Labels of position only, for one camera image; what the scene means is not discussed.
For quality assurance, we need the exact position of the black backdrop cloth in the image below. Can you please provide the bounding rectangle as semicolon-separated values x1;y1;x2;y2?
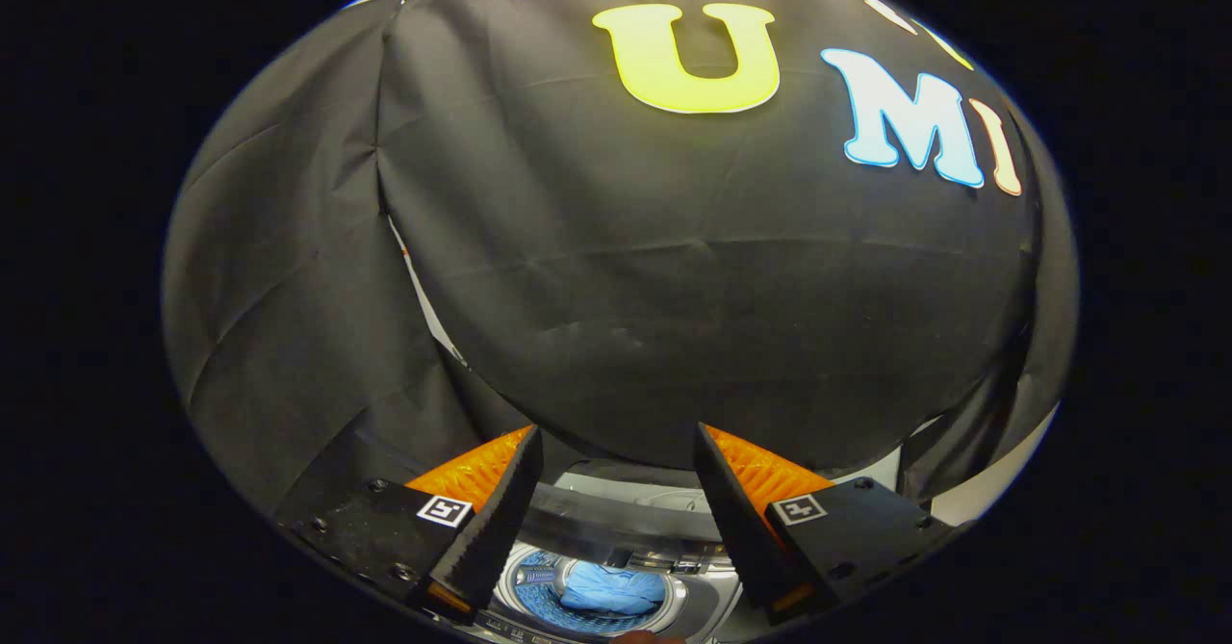
162;0;1079;520

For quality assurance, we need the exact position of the light blue polo shirt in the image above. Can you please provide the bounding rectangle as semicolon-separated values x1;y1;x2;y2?
561;561;668;616

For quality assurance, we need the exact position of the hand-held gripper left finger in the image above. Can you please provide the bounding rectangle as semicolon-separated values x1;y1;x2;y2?
274;424;545;626

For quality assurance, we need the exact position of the grey washing machine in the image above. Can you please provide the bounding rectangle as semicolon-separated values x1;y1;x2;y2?
476;459;761;643

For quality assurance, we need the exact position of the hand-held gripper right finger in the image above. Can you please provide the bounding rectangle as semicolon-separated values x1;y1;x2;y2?
693;422;975;628

